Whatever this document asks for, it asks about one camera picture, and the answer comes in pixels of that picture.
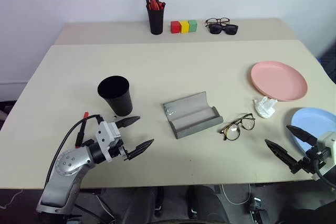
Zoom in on dark grey rounded shape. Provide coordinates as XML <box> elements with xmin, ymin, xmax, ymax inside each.
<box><xmin>193</xmin><ymin>186</ymin><xmax>229</xmax><ymax>224</ymax></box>
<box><xmin>122</xmin><ymin>187</ymin><xmax>158</xmax><ymax>224</ymax></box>

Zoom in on pink plastic plate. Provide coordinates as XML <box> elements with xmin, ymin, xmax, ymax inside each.
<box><xmin>250</xmin><ymin>61</ymin><xmax>308</xmax><ymax>102</ymax></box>

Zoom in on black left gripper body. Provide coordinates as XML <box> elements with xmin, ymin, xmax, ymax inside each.
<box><xmin>109</xmin><ymin>140</ymin><xmax>131</xmax><ymax>161</ymax></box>

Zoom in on yellow wooden block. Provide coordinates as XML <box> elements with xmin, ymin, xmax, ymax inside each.
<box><xmin>179</xmin><ymin>20</ymin><xmax>190</xmax><ymax>35</ymax></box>

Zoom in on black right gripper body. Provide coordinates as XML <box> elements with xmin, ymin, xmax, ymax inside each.
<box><xmin>296</xmin><ymin>145</ymin><xmax>329</xmax><ymax>180</ymax></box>

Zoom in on red wooden block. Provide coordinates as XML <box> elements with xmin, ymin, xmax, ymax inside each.
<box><xmin>170</xmin><ymin>20</ymin><xmax>182</xmax><ymax>34</ymax></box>

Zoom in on tortoiseshell glasses with price tag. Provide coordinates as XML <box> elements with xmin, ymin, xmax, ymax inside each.
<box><xmin>219</xmin><ymin>113</ymin><xmax>256</xmax><ymax>141</ymax></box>

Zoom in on white tissue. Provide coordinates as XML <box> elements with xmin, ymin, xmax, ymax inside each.
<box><xmin>253</xmin><ymin>96</ymin><xmax>278</xmax><ymax>119</ymax></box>

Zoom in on red and black pen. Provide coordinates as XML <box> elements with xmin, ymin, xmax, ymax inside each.
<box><xmin>75</xmin><ymin>112</ymin><xmax>90</xmax><ymax>148</ymax></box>

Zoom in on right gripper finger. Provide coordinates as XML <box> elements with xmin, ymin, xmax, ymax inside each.
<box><xmin>264</xmin><ymin>139</ymin><xmax>299</xmax><ymax>174</ymax></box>
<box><xmin>286</xmin><ymin>125</ymin><xmax>318</xmax><ymax>146</ymax></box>

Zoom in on black cup holding pens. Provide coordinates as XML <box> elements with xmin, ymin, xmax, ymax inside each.
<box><xmin>146</xmin><ymin>5</ymin><xmax>166</xmax><ymax>35</ymax></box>

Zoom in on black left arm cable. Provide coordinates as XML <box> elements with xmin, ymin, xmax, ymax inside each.
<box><xmin>45</xmin><ymin>114</ymin><xmax>103</xmax><ymax>187</ymax></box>

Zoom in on thin brown frame glasses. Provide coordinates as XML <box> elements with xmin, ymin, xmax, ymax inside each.
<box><xmin>205</xmin><ymin>17</ymin><xmax>231</xmax><ymax>27</ymax></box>

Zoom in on black narrow upright strip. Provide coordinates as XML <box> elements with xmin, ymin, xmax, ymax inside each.
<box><xmin>186</xmin><ymin>186</ymin><xmax>198</xmax><ymax>219</ymax></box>
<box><xmin>154</xmin><ymin>187</ymin><xmax>165</xmax><ymax>218</ymax></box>

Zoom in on blue plastic plate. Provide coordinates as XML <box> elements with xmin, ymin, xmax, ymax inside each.
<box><xmin>290</xmin><ymin>107</ymin><xmax>336</xmax><ymax>156</ymax></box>

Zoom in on white cable on floor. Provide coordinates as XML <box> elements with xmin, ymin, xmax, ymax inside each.
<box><xmin>219</xmin><ymin>183</ymin><xmax>252</xmax><ymax>205</ymax></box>

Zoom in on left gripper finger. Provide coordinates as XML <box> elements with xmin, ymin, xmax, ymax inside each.
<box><xmin>114</xmin><ymin>116</ymin><xmax>141</xmax><ymax>128</ymax></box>
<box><xmin>128</xmin><ymin>138</ymin><xmax>154</xmax><ymax>161</ymax></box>

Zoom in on empty black plastic cup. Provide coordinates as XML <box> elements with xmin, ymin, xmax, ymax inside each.
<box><xmin>97</xmin><ymin>75</ymin><xmax>134</xmax><ymax>117</ymax></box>

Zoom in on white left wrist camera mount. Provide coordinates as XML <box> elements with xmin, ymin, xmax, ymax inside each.
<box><xmin>94</xmin><ymin>121</ymin><xmax>122</xmax><ymax>162</ymax></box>

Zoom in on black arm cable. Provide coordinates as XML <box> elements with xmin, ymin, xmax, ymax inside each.
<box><xmin>313</xmin><ymin>153</ymin><xmax>336</xmax><ymax>189</ymax></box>
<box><xmin>45</xmin><ymin>114</ymin><xmax>103</xmax><ymax>187</ymax></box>

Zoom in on grey glasses case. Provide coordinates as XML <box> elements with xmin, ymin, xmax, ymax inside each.
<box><xmin>162</xmin><ymin>91</ymin><xmax>224</xmax><ymax>140</ymax></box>

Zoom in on black sunglasses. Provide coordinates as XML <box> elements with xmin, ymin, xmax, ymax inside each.
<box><xmin>208</xmin><ymin>24</ymin><xmax>239</xmax><ymax>36</ymax></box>

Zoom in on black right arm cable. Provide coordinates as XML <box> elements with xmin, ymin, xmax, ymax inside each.
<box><xmin>313</xmin><ymin>153</ymin><xmax>336</xmax><ymax>189</ymax></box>

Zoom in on black device on floor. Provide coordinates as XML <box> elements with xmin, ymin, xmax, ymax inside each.
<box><xmin>248</xmin><ymin>195</ymin><xmax>266</xmax><ymax>222</ymax></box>

